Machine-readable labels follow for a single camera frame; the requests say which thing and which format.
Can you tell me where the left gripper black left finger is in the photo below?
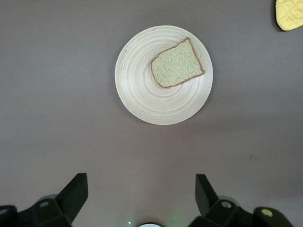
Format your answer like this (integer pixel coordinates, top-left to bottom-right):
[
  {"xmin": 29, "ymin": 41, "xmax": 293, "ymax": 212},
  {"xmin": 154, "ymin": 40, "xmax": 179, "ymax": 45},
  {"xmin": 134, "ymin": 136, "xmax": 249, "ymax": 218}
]
[{"xmin": 16, "ymin": 173, "xmax": 89, "ymax": 227}]

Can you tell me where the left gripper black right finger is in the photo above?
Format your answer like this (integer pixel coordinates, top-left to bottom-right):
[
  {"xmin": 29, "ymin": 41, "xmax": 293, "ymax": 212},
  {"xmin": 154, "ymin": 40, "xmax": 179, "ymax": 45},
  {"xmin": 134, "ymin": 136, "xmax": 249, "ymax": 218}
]
[{"xmin": 191, "ymin": 173, "xmax": 256, "ymax": 227}]

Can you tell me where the round light wooden plate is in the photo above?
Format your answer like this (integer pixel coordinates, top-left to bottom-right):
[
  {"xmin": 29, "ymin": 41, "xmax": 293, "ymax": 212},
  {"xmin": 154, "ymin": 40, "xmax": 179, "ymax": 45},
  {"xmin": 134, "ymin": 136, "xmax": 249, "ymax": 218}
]
[{"xmin": 115, "ymin": 25, "xmax": 214, "ymax": 125}]

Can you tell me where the brown-crust toast slice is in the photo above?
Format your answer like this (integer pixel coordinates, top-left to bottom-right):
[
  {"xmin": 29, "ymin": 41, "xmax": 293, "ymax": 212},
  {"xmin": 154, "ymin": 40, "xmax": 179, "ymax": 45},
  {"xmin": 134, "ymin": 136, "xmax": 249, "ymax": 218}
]
[{"xmin": 151, "ymin": 37, "xmax": 205, "ymax": 89}]

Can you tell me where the brown table cover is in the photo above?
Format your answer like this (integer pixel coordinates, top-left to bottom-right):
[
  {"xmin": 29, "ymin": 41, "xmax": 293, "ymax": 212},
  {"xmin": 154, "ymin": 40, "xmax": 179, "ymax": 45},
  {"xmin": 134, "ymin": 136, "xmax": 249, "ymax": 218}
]
[{"xmin": 0, "ymin": 0, "xmax": 303, "ymax": 227}]

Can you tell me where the yellow quilted oven mitt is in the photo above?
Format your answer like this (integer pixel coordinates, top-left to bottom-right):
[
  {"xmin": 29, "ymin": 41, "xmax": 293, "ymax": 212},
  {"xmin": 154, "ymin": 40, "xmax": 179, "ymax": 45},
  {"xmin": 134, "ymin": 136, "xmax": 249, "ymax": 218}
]
[{"xmin": 274, "ymin": 0, "xmax": 303, "ymax": 32}]

